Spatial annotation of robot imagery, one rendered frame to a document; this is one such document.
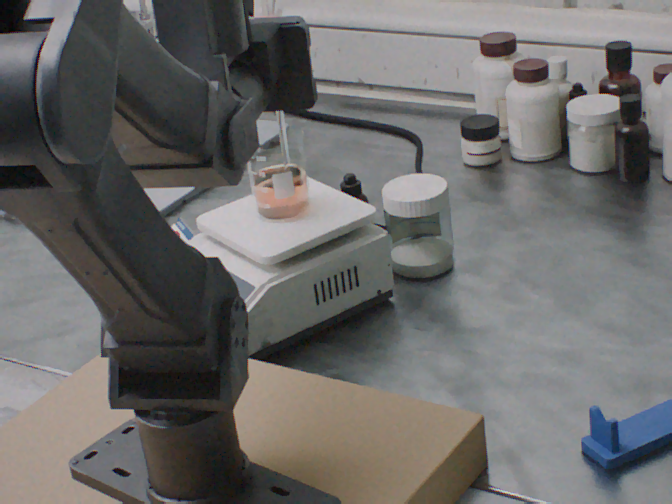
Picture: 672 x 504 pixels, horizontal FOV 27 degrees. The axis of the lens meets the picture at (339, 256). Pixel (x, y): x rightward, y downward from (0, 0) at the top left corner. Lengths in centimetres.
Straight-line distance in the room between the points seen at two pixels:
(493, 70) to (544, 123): 9
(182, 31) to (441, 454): 33
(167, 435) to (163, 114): 20
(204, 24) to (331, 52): 79
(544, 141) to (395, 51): 27
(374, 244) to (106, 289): 43
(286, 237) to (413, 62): 53
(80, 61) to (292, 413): 42
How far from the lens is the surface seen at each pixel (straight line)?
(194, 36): 91
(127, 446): 98
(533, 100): 143
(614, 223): 132
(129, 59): 76
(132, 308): 80
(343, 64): 169
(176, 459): 88
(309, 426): 98
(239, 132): 89
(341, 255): 116
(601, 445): 99
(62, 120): 63
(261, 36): 100
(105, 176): 71
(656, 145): 146
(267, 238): 115
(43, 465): 100
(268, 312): 113
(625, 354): 111
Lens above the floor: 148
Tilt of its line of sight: 27 degrees down
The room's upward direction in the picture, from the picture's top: 8 degrees counter-clockwise
